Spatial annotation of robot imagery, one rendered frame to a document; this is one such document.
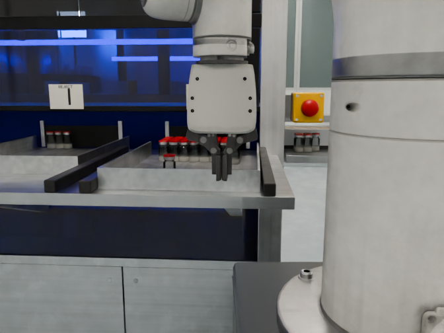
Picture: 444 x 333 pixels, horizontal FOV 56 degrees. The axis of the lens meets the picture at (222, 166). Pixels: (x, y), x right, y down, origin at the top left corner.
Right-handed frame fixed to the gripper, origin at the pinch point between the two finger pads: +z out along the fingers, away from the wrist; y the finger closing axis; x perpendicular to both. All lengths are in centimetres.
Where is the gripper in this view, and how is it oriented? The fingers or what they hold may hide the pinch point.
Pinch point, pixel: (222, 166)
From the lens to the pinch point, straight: 62.9
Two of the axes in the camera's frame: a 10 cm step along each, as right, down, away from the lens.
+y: -10.0, -0.1, 0.6
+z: 0.0, 9.8, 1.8
